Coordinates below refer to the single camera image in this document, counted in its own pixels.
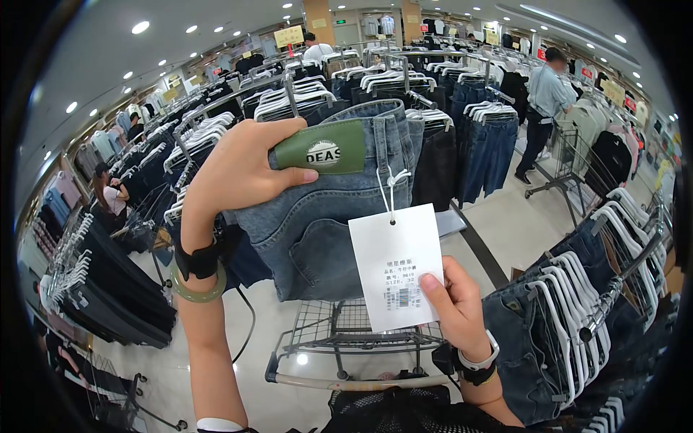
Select person's body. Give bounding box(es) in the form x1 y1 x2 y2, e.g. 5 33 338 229
325 385 537 433

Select metal cart with clothes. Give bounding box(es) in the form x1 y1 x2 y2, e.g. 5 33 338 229
524 116 641 228

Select white hang tag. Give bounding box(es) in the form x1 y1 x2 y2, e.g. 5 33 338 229
348 165 446 333

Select person's right hand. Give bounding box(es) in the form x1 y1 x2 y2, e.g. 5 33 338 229
418 256 491 354

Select black wrist band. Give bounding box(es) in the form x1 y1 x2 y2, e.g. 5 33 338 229
173 235 226 282
431 344 498 386

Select person's left index finger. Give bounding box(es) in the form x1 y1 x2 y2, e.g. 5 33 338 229
233 116 309 150

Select person's right thumb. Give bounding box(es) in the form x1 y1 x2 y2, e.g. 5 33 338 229
418 272 450 325

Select rack of denim shorts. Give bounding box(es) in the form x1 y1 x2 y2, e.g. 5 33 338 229
325 46 522 209

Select person's left hand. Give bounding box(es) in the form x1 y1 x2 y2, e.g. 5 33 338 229
180 116 320 251

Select black wheeled rack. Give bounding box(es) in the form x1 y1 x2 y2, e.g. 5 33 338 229
32 319 188 433

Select blue jeans with green patch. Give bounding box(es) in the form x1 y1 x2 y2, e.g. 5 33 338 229
234 99 426 303

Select wall display of shirts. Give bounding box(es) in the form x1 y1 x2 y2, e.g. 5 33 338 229
30 89 182 261

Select rack of black trousers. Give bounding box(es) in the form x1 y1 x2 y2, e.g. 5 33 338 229
40 211 178 350

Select person's left thumb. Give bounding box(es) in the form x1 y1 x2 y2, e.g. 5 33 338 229
260 166 320 190

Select rack of jeans, white hangers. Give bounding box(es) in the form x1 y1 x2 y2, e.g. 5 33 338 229
482 187 684 433

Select metal shopping cart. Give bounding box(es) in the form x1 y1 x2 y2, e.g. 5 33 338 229
264 297 462 392

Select wall display of tops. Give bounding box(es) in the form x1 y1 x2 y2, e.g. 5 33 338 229
563 51 684 190

